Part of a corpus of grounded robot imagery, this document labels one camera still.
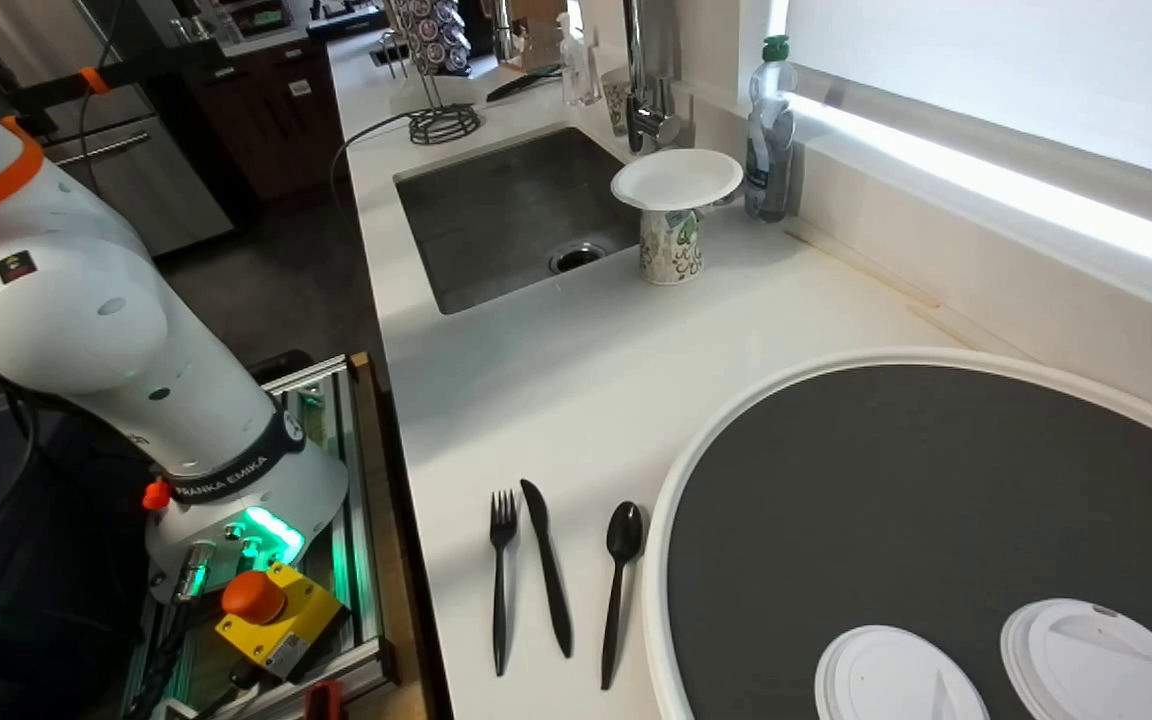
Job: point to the black plastic knife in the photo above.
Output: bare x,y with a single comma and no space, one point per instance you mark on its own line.
550,574

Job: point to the round black tray white rim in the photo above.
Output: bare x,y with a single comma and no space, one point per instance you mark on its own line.
938,504

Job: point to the brown wooden cabinet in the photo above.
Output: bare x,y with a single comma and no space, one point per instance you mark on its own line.
258,120

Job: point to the yellow emergency stop button box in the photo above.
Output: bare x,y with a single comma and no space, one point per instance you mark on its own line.
276,620

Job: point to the bright window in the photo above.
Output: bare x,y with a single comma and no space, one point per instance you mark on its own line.
1028,67

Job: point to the clear bottle with green cap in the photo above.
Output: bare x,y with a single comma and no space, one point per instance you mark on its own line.
773,146

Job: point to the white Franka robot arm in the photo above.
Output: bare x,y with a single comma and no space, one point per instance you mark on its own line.
99,323

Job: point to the white round plate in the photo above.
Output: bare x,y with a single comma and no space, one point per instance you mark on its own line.
677,178

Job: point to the round sink drain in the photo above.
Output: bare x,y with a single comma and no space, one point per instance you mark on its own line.
573,256

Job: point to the stainless steel sink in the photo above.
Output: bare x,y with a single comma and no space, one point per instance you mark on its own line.
497,221

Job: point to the stainless steel appliance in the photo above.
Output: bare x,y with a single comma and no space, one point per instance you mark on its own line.
137,175

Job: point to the black plastic fork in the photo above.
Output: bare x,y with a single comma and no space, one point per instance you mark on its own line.
501,586

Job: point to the white plastic cup lid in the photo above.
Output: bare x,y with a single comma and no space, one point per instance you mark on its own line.
890,680
1099,667

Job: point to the black plastic spoon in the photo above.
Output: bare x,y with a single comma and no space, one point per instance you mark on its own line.
623,533

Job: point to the chrome gooseneck tap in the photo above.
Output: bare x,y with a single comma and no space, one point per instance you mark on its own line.
651,82

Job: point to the patterned paper cup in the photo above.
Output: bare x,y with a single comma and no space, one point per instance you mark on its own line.
669,247
619,104

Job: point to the metal frame robot cart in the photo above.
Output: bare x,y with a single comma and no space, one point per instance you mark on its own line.
363,533

